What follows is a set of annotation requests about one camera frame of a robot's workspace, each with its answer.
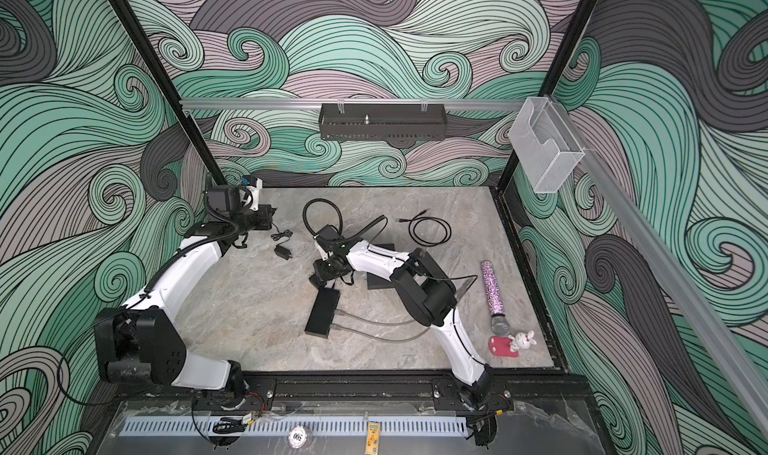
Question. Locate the pink toy with bunny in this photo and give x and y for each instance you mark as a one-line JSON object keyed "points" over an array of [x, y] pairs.
{"points": [[512, 345]]}

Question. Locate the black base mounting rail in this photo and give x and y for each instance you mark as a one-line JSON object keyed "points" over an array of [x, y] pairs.
{"points": [[437, 389]]}

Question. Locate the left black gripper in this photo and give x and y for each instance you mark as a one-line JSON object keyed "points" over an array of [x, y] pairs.
{"points": [[264, 213]]}

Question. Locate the round white sticker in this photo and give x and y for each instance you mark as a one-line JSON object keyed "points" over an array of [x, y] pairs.
{"points": [[299, 437]]}

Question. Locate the white slotted cable duct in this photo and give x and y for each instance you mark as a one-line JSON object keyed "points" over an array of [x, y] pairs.
{"points": [[350, 426]]}

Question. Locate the clear acrylic wall holder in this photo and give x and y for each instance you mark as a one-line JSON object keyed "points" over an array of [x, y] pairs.
{"points": [[544, 138]]}

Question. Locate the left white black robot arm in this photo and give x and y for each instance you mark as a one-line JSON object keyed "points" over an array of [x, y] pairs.
{"points": [[138, 342]]}

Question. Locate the glitter purple microphone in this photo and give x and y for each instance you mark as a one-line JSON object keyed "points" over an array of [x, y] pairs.
{"points": [[500, 327]]}

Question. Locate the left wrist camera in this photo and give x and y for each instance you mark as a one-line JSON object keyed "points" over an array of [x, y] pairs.
{"points": [[250, 188]]}

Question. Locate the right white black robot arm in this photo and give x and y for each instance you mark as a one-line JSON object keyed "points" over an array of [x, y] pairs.
{"points": [[427, 293]]}

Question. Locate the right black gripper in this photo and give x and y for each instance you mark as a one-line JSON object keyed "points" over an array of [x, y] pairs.
{"points": [[319, 274]]}

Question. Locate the yellow label tag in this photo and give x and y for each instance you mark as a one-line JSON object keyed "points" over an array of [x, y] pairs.
{"points": [[372, 443]]}

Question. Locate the black perforated wall tray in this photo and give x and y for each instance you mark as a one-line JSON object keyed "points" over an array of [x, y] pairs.
{"points": [[382, 122]]}

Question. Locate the black network switch box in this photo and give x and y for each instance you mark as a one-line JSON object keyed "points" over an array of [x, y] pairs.
{"points": [[322, 313]]}

